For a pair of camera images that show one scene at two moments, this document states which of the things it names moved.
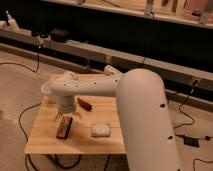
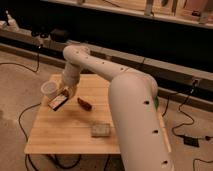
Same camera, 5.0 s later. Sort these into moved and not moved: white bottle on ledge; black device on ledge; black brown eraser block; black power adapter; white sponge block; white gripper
Moved: black brown eraser block; white gripper
Not moved: white sponge block; white bottle on ledge; black power adapter; black device on ledge
